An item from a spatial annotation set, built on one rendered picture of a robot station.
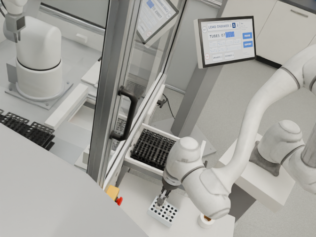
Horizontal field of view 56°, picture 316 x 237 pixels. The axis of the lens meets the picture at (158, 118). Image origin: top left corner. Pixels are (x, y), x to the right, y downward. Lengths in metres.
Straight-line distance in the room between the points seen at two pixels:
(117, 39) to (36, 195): 0.39
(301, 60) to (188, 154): 0.49
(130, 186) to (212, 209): 0.58
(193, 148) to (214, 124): 2.09
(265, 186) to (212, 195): 0.70
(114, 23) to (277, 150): 1.20
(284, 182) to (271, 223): 0.98
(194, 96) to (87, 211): 2.12
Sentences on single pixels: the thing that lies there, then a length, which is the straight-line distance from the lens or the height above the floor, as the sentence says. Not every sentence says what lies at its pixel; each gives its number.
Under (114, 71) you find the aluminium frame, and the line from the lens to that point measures 0.65.
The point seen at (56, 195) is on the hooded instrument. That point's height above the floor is 1.74.
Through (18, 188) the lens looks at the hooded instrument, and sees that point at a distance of 0.30.
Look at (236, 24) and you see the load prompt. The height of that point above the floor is 1.16.
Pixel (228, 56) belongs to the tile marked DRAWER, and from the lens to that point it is 2.14.
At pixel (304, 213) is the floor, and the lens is 2.93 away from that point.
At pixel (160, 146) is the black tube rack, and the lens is 1.47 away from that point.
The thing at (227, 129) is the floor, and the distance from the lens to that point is 3.13.
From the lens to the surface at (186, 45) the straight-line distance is 3.00.
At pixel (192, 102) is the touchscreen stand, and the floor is 0.50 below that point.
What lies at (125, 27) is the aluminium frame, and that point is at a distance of 0.59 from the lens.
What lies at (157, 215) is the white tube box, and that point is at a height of 0.80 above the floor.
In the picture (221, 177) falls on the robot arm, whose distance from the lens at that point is 1.01.
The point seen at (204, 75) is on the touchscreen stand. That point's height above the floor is 0.78.
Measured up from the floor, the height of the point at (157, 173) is 0.88.
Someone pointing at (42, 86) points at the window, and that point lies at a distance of 0.81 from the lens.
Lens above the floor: 2.00
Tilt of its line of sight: 43 degrees down
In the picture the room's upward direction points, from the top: 19 degrees clockwise
